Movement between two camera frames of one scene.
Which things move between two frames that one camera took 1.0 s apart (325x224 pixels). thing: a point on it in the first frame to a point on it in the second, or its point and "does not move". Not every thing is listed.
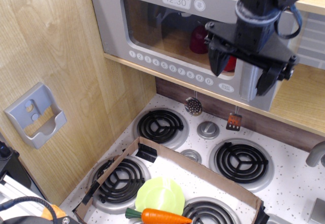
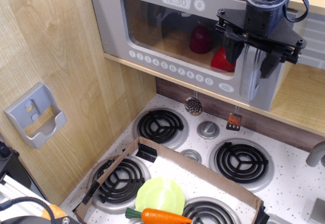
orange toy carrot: (150, 216) does not move
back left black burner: (158, 126) does not move
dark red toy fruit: (197, 42) does not move
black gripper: (255, 35) to (263, 26)
